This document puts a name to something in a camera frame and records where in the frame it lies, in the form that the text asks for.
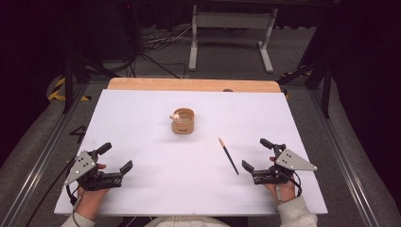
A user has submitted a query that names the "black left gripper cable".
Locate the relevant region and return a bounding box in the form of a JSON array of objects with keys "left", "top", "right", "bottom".
[{"left": 24, "top": 155, "right": 79, "bottom": 227}]

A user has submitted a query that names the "wooden pen holder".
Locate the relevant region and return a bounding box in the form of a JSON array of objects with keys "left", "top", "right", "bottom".
[{"left": 170, "top": 107, "right": 196, "bottom": 135}]

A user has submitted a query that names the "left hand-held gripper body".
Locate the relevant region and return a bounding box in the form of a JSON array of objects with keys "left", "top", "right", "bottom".
[{"left": 64, "top": 150, "right": 124, "bottom": 192}]

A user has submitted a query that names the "white table board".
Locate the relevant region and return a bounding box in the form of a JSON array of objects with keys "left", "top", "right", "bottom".
[{"left": 54, "top": 89, "right": 329, "bottom": 218}]

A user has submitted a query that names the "person's torso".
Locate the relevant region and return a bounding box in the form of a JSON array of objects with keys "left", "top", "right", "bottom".
[{"left": 144, "top": 216, "right": 232, "bottom": 227}]

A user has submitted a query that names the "yellow black floor tape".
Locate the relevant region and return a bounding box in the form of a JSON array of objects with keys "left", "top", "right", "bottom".
[{"left": 46, "top": 77, "right": 93, "bottom": 102}]

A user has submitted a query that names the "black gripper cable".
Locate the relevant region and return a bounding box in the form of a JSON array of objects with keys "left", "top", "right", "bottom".
[
  {"left": 24, "top": 155, "right": 79, "bottom": 227},
  {"left": 288, "top": 170, "right": 304, "bottom": 199}
]

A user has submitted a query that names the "black tripod stand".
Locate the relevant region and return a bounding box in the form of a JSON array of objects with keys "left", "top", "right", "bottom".
[
  {"left": 61, "top": 51, "right": 121, "bottom": 115},
  {"left": 276, "top": 58, "right": 333, "bottom": 120}
]

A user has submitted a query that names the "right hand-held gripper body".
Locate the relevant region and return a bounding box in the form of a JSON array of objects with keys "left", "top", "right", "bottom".
[{"left": 252, "top": 143, "right": 319, "bottom": 185}]

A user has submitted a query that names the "bundle of floor cables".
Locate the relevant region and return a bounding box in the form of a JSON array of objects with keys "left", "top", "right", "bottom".
[{"left": 126, "top": 23, "right": 194, "bottom": 79}]

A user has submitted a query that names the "black pencil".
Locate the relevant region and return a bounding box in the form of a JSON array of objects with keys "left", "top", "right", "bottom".
[{"left": 218, "top": 137, "right": 240, "bottom": 176}]

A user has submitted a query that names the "white metal stand frame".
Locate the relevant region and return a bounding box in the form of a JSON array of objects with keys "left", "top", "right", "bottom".
[{"left": 187, "top": 4, "right": 279, "bottom": 75}]

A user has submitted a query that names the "aluminium floor rail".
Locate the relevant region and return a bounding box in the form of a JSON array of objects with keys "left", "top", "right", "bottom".
[
  {"left": 305, "top": 88, "right": 381, "bottom": 227},
  {"left": 0, "top": 82, "right": 90, "bottom": 227}
]

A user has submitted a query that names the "person's right hand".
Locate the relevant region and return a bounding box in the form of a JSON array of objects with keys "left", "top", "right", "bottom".
[{"left": 264, "top": 156, "right": 298, "bottom": 204}]

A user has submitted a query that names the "person's left hand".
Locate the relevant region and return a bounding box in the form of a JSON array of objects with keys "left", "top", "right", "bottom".
[{"left": 76, "top": 163, "right": 111, "bottom": 219}]

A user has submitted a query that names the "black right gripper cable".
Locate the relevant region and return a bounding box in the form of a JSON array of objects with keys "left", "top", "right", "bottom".
[{"left": 288, "top": 170, "right": 304, "bottom": 199}]

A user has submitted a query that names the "black curtain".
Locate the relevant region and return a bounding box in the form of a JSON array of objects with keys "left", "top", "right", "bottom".
[
  {"left": 0, "top": 0, "right": 69, "bottom": 168},
  {"left": 327, "top": 0, "right": 401, "bottom": 193}
]

